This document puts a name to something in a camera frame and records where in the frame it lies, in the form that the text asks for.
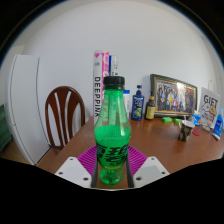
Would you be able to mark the flat round red coaster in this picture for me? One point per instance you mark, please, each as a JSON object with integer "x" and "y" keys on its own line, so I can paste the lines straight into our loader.
{"x": 196, "y": 132}

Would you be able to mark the tall pink and white box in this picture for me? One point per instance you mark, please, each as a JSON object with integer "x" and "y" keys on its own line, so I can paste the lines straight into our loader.
{"x": 98, "y": 83}

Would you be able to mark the small green packet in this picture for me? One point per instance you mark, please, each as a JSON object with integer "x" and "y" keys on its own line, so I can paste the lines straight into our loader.
{"x": 177, "y": 120}
{"x": 167, "y": 119}

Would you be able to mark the framed group photo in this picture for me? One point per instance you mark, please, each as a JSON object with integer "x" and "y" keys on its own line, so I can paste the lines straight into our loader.
{"x": 173, "y": 97}

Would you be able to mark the small snack packet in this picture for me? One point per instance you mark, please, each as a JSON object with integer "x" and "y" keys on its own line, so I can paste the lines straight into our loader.
{"x": 206, "y": 127}

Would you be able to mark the blue detergent bottle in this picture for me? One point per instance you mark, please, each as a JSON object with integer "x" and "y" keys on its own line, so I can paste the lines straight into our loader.
{"x": 218, "y": 126}

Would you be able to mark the green plastic drink bottle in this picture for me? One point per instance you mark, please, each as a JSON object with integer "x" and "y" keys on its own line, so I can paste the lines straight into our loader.
{"x": 112, "y": 140}

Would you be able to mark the white paper gift bag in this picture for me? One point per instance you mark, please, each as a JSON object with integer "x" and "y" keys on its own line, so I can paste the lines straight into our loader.
{"x": 210, "y": 103}

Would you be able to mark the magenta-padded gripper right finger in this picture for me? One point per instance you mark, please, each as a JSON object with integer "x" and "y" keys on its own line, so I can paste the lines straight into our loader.
{"x": 150, "y": 170}

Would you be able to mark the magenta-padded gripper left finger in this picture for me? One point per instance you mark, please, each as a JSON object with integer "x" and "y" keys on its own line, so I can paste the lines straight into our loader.
{"x": 74, "y": 170}

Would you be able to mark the floral patterned paper cup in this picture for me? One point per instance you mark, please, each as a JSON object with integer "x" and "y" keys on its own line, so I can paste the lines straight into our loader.
{"x": 185, "y": 131}

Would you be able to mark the dark blue pump bottle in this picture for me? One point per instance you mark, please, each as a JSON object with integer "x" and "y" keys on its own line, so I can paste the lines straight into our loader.
{"x": 137, "y": 106}

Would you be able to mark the white refrigerator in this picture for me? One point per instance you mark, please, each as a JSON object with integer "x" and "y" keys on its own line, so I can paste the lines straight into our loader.
{"x": 25, "y": 106}

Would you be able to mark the dark wooden chair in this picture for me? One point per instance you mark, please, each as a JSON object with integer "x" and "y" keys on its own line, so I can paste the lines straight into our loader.
{"x": 63, "y": 115}

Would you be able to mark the white lotion bottle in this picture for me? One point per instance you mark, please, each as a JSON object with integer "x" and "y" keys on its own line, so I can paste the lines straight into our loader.
{"x": 126, "y": 103}

